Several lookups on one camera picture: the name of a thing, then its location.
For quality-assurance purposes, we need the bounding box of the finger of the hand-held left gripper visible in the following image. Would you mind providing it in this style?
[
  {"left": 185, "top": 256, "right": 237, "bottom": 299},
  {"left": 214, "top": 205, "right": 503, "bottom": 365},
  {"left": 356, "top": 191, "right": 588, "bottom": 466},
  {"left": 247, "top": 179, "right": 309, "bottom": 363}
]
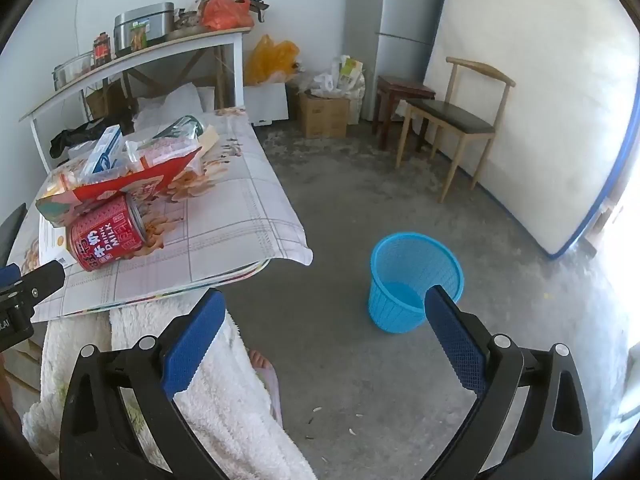
[
  {"left": 0, "top": 261, "right": 67, "bottom": 311},
  {"left": 0, "top": 203, "right": 27, "bottom": 263}
]

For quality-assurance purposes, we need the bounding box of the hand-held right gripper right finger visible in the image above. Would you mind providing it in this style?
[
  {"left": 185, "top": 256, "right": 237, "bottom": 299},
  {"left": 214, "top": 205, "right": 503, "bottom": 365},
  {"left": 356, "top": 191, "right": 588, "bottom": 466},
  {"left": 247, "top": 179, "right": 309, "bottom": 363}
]
[{"left": 424, "top": 285, "right": 594, "bottom": 480}]

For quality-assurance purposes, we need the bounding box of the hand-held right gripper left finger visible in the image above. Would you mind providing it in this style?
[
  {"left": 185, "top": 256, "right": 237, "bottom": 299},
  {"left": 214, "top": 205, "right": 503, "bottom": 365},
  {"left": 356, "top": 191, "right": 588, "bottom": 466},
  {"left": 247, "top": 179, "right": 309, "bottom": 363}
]
[{"left": 59, "top": 287, "right": 236, "bottom": 480}]

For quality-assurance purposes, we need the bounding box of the red metal can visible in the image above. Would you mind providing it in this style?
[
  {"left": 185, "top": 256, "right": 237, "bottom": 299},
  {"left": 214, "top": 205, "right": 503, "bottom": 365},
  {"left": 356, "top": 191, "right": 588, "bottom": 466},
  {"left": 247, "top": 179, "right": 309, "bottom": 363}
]
[{"left": 66, "top": 194, "right": 147, "bottom": 272}]

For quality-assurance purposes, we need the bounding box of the blue plastic mesh waste basket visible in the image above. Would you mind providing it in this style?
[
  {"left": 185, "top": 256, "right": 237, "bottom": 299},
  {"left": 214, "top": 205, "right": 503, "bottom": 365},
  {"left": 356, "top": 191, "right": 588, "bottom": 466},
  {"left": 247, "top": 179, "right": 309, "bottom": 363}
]
[{"left": 368, "top": 232, "right": 465, "bottom": 334}]

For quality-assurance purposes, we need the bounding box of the blue and white carton box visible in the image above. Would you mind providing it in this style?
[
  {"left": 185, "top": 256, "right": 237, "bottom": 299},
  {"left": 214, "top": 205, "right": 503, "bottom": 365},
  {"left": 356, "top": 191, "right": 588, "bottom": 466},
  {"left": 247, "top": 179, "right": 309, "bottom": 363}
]
[{"left": 80, "top": 125, "right": 124, "bottom": 181}]

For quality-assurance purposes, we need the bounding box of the red snack bag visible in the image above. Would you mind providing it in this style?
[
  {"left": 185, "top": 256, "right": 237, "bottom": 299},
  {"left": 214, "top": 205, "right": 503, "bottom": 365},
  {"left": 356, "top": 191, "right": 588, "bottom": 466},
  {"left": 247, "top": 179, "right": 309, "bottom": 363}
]
[{"left": 35, "top": 146, "right": 204, "bottom": 226}]

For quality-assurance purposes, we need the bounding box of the clear pink snack wrapper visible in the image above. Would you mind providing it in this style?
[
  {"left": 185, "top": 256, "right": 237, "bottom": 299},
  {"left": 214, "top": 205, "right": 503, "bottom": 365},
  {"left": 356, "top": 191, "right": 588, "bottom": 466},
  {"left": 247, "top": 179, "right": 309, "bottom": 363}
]
[{"left": 125, "top": 139, "right": 202, "bottom": 167}]

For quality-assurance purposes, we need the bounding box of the white printed paper card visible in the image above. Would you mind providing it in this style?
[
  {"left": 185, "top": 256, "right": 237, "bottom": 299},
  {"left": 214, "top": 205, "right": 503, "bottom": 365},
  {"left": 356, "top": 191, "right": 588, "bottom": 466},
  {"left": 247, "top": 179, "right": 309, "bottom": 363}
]
[{"left": 37, "top": 220, "right": 72, "bottom": 267}]

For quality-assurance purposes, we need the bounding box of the clear bag of orange snacks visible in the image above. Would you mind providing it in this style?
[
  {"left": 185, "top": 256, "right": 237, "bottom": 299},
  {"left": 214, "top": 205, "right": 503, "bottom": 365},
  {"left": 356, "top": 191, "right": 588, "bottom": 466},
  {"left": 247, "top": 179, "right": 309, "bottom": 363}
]
[{"left": 40, "top": 159, "right": 87, "bottom": 202}]

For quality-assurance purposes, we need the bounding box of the lilac slipper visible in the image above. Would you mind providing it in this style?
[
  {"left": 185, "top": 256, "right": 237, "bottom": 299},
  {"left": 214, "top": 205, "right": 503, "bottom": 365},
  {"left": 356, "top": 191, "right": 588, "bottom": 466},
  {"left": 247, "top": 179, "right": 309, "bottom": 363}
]
[{"left": 255, "top": 364, "right": 284, "bottom": 428}]

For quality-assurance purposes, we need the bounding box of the black cloth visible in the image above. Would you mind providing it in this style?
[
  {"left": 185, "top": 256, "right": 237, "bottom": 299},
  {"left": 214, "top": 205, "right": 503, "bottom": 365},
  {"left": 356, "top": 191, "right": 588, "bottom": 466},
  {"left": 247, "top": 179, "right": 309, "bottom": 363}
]
[{"left": 49, "top": 120, "right": 121, "bottom": 158}]

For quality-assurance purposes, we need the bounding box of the floral checked tablecloth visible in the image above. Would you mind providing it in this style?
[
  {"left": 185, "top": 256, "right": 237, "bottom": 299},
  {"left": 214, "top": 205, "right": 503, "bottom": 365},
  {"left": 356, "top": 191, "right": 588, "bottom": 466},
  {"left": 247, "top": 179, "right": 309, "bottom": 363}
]
[{"left": 7, "top": 106, "right": 314, "bottom": 323}]

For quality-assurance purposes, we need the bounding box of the beige cardboard piece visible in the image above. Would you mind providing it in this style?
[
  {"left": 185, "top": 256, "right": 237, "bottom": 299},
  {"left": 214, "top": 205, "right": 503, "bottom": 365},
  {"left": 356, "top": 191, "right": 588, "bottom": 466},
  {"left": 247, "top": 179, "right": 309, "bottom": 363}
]
[{"left": 197, "top": 125, "right": 220, "bottom": 153}]

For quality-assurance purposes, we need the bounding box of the wooden chair with dark seat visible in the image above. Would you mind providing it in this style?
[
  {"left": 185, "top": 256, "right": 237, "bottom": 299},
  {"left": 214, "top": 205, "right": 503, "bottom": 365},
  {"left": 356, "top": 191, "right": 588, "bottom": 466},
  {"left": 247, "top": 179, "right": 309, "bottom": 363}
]
[{"left": 395, "top": 56, "right": 516, "bottom": 204}]

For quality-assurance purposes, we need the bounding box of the white table with wooden top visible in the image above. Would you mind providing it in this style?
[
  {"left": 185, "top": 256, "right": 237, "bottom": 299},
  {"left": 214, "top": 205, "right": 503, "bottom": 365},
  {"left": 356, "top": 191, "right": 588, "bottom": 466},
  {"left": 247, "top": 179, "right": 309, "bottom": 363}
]
[{"left": 19, "top": 27, "right": 251, "bottom": 176}]

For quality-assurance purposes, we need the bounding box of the white mattress with blue edge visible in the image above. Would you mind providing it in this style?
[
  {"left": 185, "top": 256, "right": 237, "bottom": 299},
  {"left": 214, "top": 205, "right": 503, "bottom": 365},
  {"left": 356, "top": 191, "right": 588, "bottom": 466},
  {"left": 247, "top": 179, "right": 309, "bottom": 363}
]
[{"left": 425, "top": 0, "right": 640, "bottom": 261}]

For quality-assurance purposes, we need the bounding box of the stainless steel container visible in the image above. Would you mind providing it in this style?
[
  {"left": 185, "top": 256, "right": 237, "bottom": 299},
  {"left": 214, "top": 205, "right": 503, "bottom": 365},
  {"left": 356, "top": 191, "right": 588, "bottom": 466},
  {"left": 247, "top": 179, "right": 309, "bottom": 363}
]
[{"left": 113, "top": 2, "right": 176, "bottom": 56}]

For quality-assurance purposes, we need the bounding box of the white foam box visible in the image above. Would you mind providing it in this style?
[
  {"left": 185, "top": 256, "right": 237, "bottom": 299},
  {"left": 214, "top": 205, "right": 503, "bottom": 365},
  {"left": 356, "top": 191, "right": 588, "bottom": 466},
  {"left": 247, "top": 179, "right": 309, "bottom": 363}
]
[{"left": 242, "top": 81, "right": 290, "bottom": 127}]

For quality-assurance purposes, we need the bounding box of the dark wooden stool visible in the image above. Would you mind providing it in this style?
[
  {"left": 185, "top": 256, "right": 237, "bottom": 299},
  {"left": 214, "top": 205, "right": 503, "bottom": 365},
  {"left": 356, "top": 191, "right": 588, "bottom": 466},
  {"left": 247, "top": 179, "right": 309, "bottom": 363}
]
[{"left": 372, "top": 75, "right": 437, "bottom": 151}]

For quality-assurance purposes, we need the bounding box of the brown cardboard box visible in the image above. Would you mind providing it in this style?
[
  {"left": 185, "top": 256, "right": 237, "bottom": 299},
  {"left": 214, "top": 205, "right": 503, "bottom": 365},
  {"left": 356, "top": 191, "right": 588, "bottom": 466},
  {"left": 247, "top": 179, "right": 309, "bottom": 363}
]
[{"left": 298, "top": 91, "right": 351, "bottom": 140}]

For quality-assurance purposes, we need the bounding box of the white and green printed sack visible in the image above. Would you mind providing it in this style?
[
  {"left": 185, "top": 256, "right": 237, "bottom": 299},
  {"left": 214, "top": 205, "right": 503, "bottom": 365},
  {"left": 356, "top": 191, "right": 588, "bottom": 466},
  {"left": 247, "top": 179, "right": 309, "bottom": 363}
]
[{"left": 339, "top": 55, "right": 367, "bottom": 126}]

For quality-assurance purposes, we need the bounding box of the white plastic bag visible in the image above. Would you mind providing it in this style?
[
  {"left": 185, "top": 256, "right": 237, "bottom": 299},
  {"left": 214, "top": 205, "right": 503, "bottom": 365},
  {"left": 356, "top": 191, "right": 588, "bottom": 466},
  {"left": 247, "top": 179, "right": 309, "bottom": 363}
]
[{"left": 311, "top": 72, "right": 342, "bottom": 98}]

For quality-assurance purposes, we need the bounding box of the yellow plastic bag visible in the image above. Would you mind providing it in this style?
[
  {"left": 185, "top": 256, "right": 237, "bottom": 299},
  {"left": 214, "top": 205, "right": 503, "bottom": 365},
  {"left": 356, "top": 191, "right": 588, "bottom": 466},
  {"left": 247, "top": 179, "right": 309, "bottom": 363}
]
[{"left": 243, "top": 35, "right": 301, "bottom": 86}]

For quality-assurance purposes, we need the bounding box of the orange plastic bag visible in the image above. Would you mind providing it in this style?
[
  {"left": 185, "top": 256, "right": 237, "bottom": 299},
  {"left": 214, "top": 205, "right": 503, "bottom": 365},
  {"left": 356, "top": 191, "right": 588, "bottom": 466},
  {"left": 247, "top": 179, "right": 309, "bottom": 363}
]
[{"left": 200, "top": 0, "right": 255, "bottom": 31}]

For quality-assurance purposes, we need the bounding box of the grey refrigerator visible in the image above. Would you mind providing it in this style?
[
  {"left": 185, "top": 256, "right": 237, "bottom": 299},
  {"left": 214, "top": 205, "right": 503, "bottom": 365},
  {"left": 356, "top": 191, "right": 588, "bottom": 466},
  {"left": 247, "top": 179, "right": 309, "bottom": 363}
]
[{"left": 345, "top": 0, "right": 448, "bottom": 123}]

